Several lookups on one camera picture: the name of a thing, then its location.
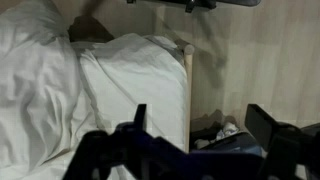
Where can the white duvet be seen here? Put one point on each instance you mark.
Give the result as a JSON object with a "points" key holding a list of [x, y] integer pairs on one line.
{"points": [[33, 83]]}

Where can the crumpled white cloth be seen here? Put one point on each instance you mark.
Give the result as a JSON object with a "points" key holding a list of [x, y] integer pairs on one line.
{"points": [[226, 130]]}

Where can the blue ribbed suitcase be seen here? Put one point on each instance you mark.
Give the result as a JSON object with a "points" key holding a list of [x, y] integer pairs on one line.
{"points": [[236, 141]]}

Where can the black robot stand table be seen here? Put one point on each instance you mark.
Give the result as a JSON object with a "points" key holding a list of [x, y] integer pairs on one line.
{"points": [[200, 2]]}

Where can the light wooden bed frame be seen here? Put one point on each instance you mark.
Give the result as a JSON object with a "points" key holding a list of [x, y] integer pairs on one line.
{"points": [[188, 83]]}

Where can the white bedsheet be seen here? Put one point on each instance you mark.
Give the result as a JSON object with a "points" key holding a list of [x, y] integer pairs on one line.
{"points": [[140, 86]]}

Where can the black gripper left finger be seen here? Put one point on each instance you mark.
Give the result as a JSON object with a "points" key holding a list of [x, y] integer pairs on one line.
{"points": [[140, 116]]}

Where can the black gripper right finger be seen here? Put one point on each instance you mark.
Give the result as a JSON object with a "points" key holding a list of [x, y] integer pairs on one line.
{"points": [[261, 125]]}

